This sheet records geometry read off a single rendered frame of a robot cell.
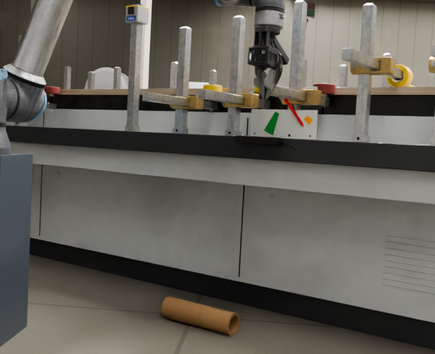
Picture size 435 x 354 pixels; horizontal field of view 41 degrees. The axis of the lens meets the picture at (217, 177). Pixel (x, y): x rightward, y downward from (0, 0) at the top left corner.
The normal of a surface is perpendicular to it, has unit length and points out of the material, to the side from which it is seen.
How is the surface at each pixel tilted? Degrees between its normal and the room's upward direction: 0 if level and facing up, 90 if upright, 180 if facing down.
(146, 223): 90
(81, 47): 90
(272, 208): 90
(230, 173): 90
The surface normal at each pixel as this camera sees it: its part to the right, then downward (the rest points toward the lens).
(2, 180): 1.00, 0.06
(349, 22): -0.07, 0.06
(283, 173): -0.56, 0.02
